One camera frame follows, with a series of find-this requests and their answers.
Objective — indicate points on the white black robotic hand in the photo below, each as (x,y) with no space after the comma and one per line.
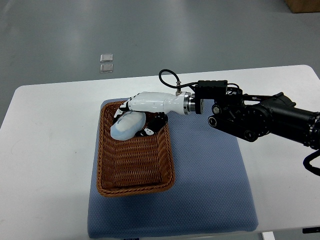
(156,106)

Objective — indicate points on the brown cardboard box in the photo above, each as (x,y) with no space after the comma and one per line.
(303,6)

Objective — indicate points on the blue white plush toy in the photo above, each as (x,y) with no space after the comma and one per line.
(128,125)

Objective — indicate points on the brown wicker basket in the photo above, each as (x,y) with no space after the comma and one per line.
(140,165)

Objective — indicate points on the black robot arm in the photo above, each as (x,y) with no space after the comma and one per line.
(249,117)

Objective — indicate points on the upper metal floor plate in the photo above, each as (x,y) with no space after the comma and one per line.
(106,57)

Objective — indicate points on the blue quilted mat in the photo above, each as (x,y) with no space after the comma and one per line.
(211,193)

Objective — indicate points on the white table leg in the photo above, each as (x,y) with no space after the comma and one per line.
(269,235)

